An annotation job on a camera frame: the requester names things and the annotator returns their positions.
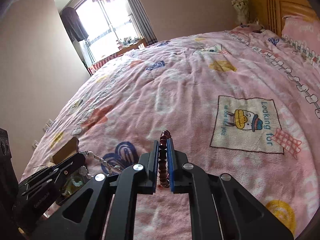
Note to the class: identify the white wall switch pair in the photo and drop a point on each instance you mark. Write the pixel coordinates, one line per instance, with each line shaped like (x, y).
(47, 125)

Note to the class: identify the green jade bangle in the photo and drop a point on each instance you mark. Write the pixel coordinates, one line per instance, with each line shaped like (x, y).
(73, 184)

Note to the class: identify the pink patterned bed blanket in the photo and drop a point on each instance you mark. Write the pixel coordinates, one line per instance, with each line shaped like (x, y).
(234, 101)

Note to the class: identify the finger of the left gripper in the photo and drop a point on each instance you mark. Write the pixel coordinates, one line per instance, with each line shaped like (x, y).
(70, 165)
(38, 192)

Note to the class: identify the white wall socket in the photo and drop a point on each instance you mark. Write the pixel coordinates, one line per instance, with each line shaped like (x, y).
(35, 144)

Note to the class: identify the pink pillow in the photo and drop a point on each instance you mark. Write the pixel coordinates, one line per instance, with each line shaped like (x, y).
(303, 35)

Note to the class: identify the open cardboard jewelry box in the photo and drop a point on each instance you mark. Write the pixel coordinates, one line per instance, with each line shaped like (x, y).
(66, 151)

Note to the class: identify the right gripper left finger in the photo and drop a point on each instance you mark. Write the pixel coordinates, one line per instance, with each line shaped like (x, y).
(105, 207)

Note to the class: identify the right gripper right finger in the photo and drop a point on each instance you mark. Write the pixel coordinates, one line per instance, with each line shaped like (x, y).
(220, 207)

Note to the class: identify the wooden desk by window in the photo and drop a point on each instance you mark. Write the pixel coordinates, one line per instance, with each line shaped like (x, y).
(141, 43)

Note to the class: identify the grey striped curtain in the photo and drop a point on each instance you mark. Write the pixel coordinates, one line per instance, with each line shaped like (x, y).
(142, 21)

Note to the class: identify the dark hanging garment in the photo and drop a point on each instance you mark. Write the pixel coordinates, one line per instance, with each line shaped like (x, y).
(73, 25)

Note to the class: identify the wooden headboard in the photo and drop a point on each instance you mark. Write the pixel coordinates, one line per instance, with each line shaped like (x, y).
(277, 9)

